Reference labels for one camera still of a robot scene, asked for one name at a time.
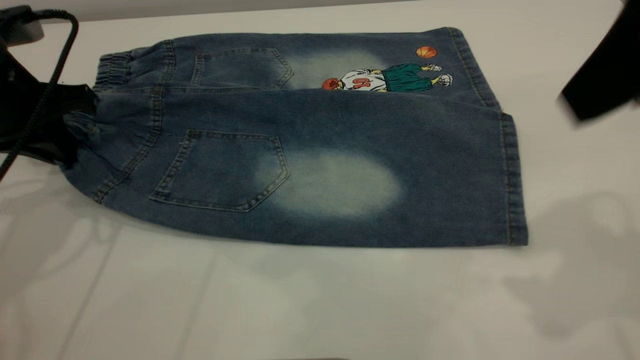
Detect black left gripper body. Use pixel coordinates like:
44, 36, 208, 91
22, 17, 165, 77
0, 49, 68, 153

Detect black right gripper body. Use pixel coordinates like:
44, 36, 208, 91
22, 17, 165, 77
556, 0, 640, 122

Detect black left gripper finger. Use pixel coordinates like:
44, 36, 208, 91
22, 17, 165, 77
29, 142, 80, 167
50, 83, 99, 118

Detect blue denim pants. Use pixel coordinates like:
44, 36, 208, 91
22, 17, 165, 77
60, 26, 529, 248

